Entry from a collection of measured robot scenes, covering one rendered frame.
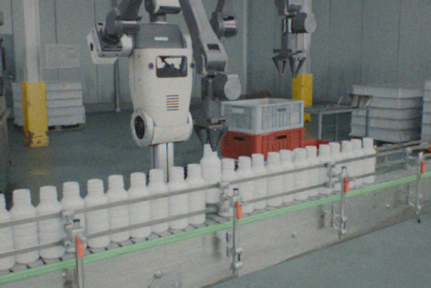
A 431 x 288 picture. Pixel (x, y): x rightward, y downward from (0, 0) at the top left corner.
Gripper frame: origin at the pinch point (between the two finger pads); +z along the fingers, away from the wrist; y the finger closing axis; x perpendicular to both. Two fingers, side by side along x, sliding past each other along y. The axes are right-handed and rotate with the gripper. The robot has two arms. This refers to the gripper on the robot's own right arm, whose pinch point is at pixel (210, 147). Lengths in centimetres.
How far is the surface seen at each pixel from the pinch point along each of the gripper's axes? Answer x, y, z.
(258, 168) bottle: 16.7, 2.2, 7.6
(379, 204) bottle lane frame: 73, 7, 28
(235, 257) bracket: 0.3, 12.1, 29.0
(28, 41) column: 176, -760, -42
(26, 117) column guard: 165, -750, 84
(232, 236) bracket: 2.7, 7.2, 24.7
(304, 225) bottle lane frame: 33.1, 6.6, 27.8
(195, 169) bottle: -6.8, 2.4, 4.8
